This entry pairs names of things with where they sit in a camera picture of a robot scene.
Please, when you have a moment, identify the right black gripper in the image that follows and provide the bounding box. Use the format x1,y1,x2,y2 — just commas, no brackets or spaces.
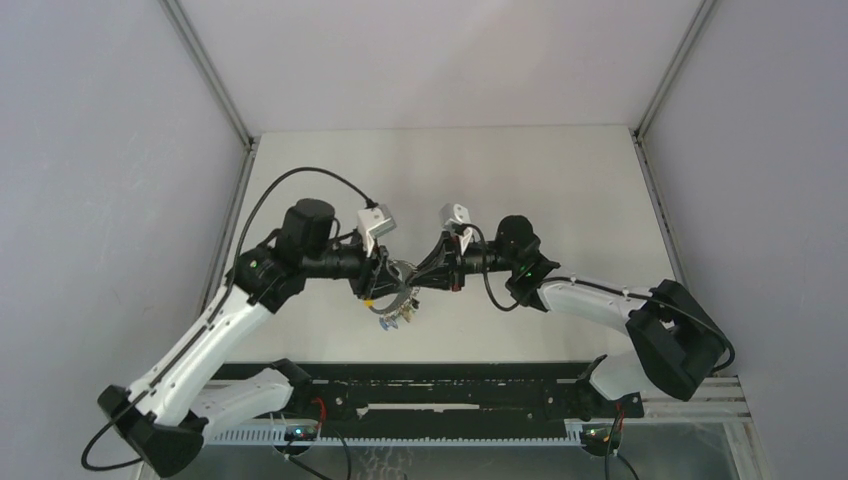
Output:
407,227,519,291

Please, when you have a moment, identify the large metal keyring yellow handle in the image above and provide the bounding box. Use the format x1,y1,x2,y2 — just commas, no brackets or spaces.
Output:
368,260,419,316

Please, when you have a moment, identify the blue tagged key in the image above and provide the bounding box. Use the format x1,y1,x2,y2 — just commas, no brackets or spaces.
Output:
379,317,398,331

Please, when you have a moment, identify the yellow tagged key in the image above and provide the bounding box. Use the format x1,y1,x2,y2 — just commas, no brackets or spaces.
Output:
400,308,414,323

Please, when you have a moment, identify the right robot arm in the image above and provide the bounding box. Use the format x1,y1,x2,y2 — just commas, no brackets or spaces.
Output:
406,215,736,416

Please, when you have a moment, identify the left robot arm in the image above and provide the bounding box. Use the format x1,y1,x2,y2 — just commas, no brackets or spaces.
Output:
98,198,396,478

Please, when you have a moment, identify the left circuit board green led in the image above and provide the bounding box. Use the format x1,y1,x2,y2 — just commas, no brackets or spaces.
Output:
284,425,319,443

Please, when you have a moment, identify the circuit board green led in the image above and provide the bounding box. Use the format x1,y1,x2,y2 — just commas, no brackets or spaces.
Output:
581,426,621,445
284,425,319,443

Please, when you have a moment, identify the right circuit board green led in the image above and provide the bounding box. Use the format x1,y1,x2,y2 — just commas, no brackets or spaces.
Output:
581,426,621,445

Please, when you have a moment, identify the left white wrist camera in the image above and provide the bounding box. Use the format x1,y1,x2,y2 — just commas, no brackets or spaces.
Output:
357,205,397,256

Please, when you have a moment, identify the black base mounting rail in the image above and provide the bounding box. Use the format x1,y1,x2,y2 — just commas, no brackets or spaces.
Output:
211,361,645,439

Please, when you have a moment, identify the left black camera cable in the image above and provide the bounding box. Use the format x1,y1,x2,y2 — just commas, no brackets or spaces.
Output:
81,166,380,472

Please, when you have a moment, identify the white slotted cable duct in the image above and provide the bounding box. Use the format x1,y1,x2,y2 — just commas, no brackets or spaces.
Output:
208,422,584,447

